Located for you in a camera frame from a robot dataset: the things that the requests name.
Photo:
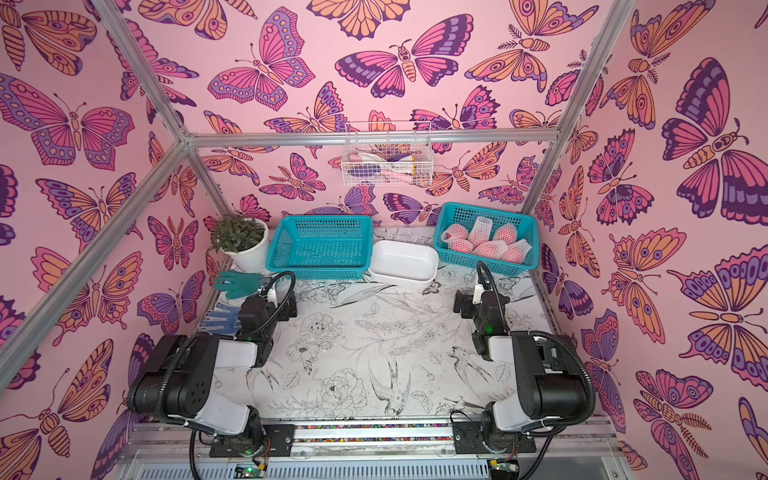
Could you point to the white plastic tray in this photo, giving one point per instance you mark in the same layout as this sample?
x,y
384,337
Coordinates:
x,y
403,264

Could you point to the aluminium front rail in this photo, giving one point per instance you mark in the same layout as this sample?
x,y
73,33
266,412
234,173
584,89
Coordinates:
x,y
412,448

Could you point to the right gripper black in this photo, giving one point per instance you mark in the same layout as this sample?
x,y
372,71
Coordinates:
x,y
472,298

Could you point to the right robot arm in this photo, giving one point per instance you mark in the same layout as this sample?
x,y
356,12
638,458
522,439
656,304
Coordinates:
x,y
554,389

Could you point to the green garden glove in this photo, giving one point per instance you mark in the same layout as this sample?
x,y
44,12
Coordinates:
x,y
236,285

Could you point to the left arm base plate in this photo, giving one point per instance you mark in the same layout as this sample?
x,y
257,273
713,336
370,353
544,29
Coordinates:
x,y
273,440

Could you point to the teal plastic basket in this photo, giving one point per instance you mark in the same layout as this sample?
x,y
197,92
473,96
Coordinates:
x,y
322,247
465,215

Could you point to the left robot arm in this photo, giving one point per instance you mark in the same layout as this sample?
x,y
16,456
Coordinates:
x,y
176,386

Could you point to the potted green plant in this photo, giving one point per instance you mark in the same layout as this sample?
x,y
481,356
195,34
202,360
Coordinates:
x,y
244,240

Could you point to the white wire wall basket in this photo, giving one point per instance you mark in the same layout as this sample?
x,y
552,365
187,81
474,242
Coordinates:
x,y
388,152

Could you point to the red apple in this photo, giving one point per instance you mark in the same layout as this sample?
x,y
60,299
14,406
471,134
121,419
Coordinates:
x,y
460,245
481,230

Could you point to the left teal plastic basket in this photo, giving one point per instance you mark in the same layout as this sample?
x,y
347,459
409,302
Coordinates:
x,y
322,247

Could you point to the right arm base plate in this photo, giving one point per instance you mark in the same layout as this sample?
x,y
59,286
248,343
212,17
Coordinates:
x,y
473,438

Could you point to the right teal plastic basket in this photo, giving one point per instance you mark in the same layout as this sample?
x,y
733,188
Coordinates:
x,y
465,215

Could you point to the blue dotted work glove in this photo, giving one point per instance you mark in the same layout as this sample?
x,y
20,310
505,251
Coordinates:
x,y
221,320

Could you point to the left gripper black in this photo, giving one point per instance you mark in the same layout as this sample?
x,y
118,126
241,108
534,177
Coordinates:
x,y
282,309

